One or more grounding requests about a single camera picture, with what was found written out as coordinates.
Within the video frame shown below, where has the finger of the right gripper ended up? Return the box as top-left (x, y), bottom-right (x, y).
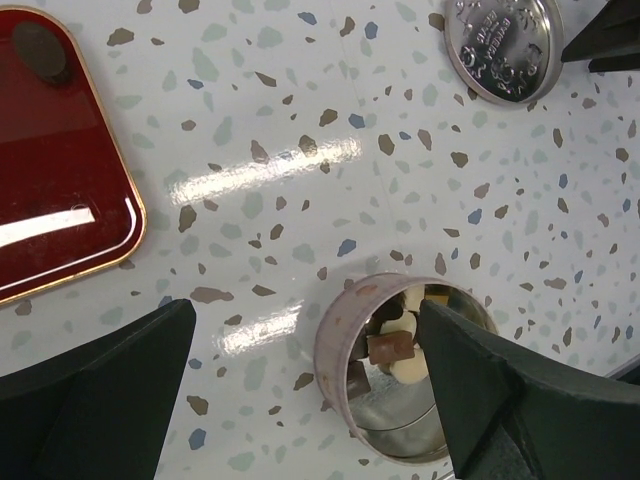
top-left (561, 0), bottom-right (639, 73)

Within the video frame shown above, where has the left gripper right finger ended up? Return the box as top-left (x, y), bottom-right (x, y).
top-left (418, 301), bottom-right (639, 479)

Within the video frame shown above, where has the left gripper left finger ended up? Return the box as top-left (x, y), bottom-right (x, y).
top-left (1, 299), bottom-right (196, 479)

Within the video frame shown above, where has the white oval chocolate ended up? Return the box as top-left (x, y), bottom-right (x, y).
top-left (389, 355), bottom-right (429, 385)

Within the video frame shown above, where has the round white printed chocolate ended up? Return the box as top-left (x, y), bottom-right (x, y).
top-left (380, 310), bottom-right (417, 337)

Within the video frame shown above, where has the brown rectangular chocolate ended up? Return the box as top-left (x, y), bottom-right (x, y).
top-left (367, 330), bottom-right (415, 365)

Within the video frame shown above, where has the white wedge chocolate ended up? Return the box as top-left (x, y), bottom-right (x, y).
top-left (403, 285), bottom-right (425, 313)

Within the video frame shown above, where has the dark round chocolate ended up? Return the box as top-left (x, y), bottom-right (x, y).
top-left (372, 293), bottom-right (405, 323)

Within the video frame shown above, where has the dark chocolate piece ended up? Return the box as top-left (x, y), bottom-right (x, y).
top-left (346, 360), bottom-right (371, 401)

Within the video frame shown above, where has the dark chocolate at tray corner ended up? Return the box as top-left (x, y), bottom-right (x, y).
top-left (11, 21), bottom-right (71, 86)

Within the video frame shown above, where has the round silver tin lid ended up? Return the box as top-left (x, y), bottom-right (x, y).
top-left (444, 0), bottom-right (564, 107)

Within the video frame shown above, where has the round silver tin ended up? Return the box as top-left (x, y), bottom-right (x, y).
top-left (314, 273), bottom-right (497, 464)

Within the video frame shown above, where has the red rectangular tray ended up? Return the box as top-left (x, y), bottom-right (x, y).
top-left (1, 5), bottom-right (147, 303)

